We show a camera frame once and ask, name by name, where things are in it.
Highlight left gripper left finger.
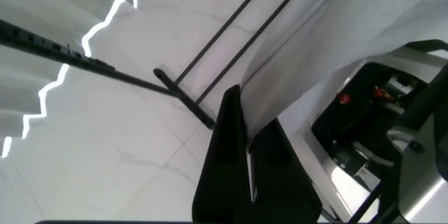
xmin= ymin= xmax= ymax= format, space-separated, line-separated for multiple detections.
xmin=191 ymin=84 xmax=253 ymax=223

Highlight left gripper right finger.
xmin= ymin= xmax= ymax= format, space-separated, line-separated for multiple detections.
xmin=250 ymin=118 xmax=323 ymax=223

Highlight pale grey shorts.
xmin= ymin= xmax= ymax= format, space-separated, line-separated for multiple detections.
xmin=241 ymin=0 xmax=448 ymax=141

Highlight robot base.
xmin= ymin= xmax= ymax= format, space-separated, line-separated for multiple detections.
xmin=276 ymin=39 xmax=448 ymax=224

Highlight black clothes rack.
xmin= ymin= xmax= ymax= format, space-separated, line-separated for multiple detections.
xmin=0 ymin=0 xmax=305 ymax=130

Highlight white curtain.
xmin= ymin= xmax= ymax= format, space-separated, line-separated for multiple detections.
xmin=0 ymin=0 xmax=148 ymax=148

